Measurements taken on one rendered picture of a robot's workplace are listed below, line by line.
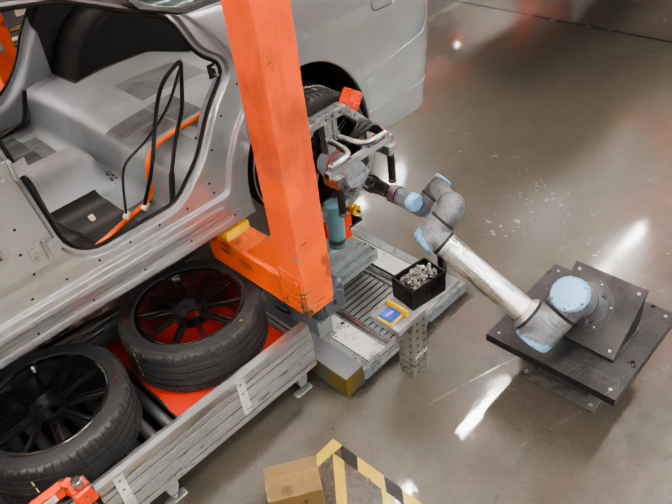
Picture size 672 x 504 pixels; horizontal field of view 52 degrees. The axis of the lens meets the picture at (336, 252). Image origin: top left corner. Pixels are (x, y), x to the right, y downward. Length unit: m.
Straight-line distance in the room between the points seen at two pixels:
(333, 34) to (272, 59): 0.97
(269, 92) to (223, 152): 0.73
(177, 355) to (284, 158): 1.00
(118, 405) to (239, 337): 0.56
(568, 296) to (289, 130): 1.29
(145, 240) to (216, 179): 0.41
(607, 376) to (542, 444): 0.41
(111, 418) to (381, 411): 1.20
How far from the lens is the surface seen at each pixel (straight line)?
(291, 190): 2.57
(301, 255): 2.75
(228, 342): 2.99
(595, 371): 3.07
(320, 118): 3.12
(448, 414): 3.24
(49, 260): 2.78
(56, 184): 3.58
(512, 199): 4.48
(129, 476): 2.89
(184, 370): 3.03
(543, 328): 2.93
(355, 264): 3.74
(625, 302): 3.13
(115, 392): 2.95
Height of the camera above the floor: 2.58
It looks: 39 degrees down
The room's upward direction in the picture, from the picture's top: 8 degrees counter-clockwise
